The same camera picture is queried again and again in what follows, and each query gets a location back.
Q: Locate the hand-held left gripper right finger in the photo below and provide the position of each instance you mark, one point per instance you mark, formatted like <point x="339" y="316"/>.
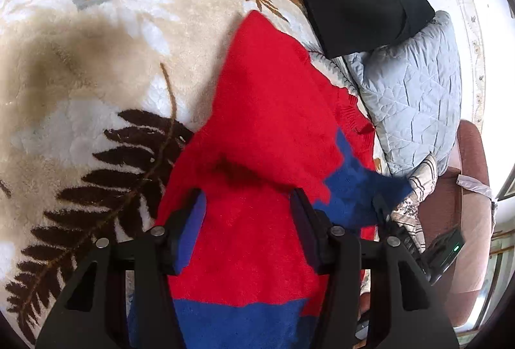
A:
<point x="305" y="228"/>

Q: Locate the grey quilted pillow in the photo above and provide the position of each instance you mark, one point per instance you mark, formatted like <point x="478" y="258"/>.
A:
<point x="410" y="99"/>

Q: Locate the striped floral quilt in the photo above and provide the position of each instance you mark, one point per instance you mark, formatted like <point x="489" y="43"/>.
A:
<point x="423" y="176"/>

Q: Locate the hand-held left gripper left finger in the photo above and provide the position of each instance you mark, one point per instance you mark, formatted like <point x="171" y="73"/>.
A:
<point x="190" y="224"/>

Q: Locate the leaf print fleece blanket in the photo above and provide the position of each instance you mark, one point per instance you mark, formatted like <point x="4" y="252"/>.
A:
<point x="100" y="71"/>

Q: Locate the brown padded chair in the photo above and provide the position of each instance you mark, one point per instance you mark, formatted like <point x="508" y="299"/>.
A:
<point x="470" y="156"/>

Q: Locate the red and blue sweater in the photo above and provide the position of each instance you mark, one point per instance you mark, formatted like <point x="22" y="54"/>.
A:
<point x="261" y="111"/>

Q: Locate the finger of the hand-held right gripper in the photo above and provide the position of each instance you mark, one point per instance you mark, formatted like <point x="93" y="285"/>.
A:
<point x="410" y="242"/>

